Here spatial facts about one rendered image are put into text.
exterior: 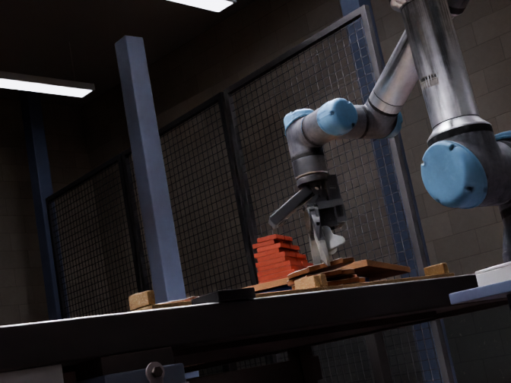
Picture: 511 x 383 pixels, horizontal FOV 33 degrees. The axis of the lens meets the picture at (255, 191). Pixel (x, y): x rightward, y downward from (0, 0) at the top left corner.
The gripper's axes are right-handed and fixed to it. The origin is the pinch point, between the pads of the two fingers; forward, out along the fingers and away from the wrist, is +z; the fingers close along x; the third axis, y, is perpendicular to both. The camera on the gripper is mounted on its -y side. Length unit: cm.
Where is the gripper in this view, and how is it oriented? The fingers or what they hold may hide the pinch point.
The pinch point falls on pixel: (321, 267)
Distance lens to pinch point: 186.9
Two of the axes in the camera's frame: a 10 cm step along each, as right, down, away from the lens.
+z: 1.9, 9.6, -2.1
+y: 9.8, -1.7, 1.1
